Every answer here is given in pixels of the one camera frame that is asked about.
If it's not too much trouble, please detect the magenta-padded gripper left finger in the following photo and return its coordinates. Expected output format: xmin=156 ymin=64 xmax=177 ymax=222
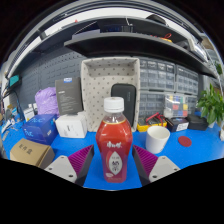
xmin=43 ymin=143 xmax=96 ymax=187

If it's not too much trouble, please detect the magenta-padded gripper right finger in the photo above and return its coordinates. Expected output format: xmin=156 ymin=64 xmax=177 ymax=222
xmin=132 ymin=144 xmax=182 ymax=187

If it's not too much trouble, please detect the red drink bottle white cap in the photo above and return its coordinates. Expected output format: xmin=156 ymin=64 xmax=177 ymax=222
xmin=95 ymin=96 xmax=134 ymax=184

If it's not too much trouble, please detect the white cup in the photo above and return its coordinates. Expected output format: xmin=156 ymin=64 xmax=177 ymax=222
xmin=145 ymin=125 xmax=171 ymax=155

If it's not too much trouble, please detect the flat round red coaster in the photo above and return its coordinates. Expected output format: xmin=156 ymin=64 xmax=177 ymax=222
xmin=177 ymin=135 xmax=193 ymax=148

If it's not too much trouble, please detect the brown cardboard box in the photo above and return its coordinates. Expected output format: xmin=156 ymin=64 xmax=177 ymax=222
xmin=9 ymin=137 xmax=56 ymax=170

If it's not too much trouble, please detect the white carton box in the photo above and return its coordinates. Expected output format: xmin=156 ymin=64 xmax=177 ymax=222
xmin=54 ymin=111 xmax=88 ymax=139

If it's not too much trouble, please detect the blue carton box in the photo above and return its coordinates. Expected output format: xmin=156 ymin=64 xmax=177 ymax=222
xmin=21 ymin=113 xmax=59 ymax=146

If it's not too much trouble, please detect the black box white label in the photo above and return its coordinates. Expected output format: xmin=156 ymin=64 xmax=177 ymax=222
xmin=165 ymin=116 xmax=190 ymax=133

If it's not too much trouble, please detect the plain black box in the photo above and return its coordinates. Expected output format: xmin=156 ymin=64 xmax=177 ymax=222
xmin=186 ymin=114 xmax=210 ymax=131

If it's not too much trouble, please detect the clear organizer with coloured parts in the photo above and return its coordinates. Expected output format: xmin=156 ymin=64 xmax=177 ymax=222
xmin=163 ymin=93 xmax=190 ymax=119

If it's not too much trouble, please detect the purple plastic bag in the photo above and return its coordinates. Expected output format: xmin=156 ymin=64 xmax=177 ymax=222
xmin=34 ymin=86 xmax=60 ymax=117

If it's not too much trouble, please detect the narrow grey drawer cabinet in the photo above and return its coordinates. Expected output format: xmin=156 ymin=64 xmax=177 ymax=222
xmin=186 ymin=94 xmax=198 ymax=116

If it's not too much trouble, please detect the dark grey box blue label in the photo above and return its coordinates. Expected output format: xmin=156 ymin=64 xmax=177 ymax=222
xmin=54 ymin=76 xmax=84 ymax=116

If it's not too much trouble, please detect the green potted plant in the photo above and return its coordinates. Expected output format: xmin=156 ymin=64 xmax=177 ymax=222
xmin=196 ymin=83 xmax=224 ymax=129

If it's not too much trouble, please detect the wide grey drawer cabinet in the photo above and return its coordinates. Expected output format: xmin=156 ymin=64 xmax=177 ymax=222
xmin=138 ymin=57 xmax=177 ymax=92

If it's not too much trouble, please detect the beige dotted storage tray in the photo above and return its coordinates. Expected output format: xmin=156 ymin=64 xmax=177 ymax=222
xmin=80 ymin=56 xmax=142 ymax=133

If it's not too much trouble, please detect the white rack shelf unit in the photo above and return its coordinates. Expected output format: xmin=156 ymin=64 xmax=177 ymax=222
xmin=199 ymin=34 xmax=224 ymax=88

